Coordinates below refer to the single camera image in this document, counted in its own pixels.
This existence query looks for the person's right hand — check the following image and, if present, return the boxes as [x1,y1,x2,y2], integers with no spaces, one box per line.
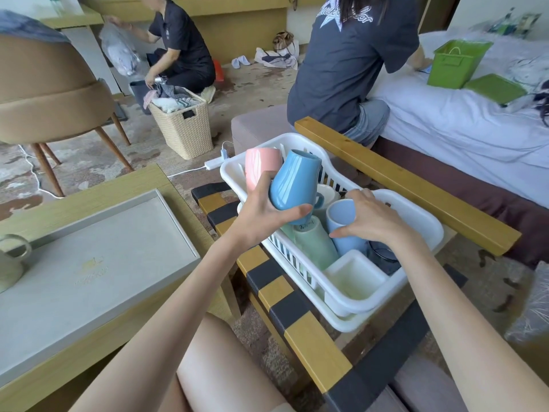
[329,189,415,250]

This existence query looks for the person's left hand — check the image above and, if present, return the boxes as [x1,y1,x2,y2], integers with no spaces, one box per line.
[234,170,315,250]

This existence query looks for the light blue ceramic cup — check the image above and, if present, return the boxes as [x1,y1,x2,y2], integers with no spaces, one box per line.
[325,198,370,257]

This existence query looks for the blue ceramic mug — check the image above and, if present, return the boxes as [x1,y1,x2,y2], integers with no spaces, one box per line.
[269,149,326,226]

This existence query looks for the person's right forearm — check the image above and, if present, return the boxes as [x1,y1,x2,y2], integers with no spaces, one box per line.
[388,235,549,412]

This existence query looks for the person's left forearm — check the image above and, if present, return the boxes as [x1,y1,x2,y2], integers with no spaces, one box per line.
[71,232,263,412]

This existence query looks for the pink ceramic cup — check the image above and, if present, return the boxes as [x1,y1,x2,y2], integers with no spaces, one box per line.
[244,147,284,192]

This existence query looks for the pale green ceramic cup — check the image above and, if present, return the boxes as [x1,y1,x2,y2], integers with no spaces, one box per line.
[281,216,340,272]

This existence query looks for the white ceramic bowl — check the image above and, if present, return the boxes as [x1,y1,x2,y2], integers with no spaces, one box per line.
[315,183,342,211]

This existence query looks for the black round lid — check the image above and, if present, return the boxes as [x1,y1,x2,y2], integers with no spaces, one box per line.
[368,241,402,276]

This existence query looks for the white power strip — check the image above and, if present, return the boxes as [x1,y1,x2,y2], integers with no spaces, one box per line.
[204,141,236,171]

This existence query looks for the purple upholstered bench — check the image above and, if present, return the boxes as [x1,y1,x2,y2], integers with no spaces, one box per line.
[231,103,302,157]

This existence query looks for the white plastic dish rack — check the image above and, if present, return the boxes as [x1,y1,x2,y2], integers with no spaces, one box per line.
[220,132,445,333]

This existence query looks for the wicker laundry basket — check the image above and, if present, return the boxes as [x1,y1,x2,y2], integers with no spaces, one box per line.
[148,88,214,161]

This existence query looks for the pile of clothes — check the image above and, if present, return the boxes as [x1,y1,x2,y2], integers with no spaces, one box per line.
[143,83,200,115]

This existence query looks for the white tote bag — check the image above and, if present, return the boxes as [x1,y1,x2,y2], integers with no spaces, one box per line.
[254,46,299,71]

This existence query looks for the wooden side table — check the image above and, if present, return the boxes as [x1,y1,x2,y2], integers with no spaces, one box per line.
[0,163,242,412]

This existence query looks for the brown woven handbag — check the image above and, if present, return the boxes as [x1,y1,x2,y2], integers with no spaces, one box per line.
[273,31,300,54]

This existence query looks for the dark waste bin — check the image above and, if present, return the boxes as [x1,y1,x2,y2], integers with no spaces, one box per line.
[129,80,153,116]

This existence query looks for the bed with white sheet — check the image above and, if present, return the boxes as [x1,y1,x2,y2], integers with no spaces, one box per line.
[368,30,549,267]

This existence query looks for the wooden desk cabinet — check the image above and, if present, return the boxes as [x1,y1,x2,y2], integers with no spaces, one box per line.
[39,0,327,66]

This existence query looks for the grey seat cushion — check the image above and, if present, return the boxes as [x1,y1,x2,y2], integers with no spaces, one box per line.
[365,353,469,412]

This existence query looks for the grey serving tray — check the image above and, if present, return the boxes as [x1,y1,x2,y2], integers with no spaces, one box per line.
[0,189,202,389]

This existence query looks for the person's leg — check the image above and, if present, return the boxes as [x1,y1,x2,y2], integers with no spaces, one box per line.
[160,313,297,412]

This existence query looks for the green plastic storage box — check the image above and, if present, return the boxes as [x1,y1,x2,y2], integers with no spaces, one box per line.
[427,39,494,90]

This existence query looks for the crinkled clear plastic bag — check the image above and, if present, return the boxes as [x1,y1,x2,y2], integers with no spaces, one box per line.
[504,260,549,344]

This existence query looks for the green plastic lid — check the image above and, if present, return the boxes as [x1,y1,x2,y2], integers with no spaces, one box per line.
[464,73,528,106]

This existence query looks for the beige upholstered chair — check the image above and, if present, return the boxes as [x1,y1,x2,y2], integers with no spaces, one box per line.
[0,33,134,198]

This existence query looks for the white patterned cloth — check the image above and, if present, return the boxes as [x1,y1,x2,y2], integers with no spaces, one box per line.
[508,52,549,127]

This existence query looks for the plastic wrapped packets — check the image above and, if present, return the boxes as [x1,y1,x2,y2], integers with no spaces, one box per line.
[474,7,544,40]

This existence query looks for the beige ceramic mug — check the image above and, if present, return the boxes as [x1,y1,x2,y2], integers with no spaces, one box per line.
[0,233,33,295]

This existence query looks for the grey cloth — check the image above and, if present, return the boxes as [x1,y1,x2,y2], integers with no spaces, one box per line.
[0,9,72,44]

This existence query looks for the wooden luggage rack black straps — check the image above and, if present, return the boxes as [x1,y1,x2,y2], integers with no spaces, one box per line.
[191,116,522,412]

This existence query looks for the white power cable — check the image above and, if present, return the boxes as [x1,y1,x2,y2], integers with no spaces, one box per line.
[16,143,207,199]

